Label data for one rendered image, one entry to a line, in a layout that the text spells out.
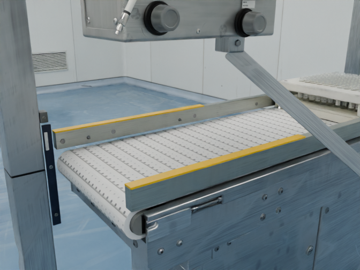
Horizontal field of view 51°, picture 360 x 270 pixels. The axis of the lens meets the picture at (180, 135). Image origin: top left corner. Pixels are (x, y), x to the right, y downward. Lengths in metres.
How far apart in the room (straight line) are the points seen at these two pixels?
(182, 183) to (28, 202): 0.34
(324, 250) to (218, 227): 0.46
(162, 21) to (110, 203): 0.27
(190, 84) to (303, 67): 1.80
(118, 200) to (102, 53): 5.95
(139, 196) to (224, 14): 0.24
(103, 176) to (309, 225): 0.50
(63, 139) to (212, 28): 0.37
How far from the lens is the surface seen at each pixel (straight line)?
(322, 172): 0.77
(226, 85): 4.88
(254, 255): 0.79
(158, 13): 0.38
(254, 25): 0.45
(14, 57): 0.67
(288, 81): 1.00
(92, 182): 0.59
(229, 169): 0.55
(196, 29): 0.43
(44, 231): 0.78
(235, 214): 0.61
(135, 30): 0.38
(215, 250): 0.68
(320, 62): 4.09
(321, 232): 0.96
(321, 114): 0.94
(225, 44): 0.52
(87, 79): 6.35
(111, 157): 0.66
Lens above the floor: 1.18
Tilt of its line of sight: 18 degrees down
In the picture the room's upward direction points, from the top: straight up
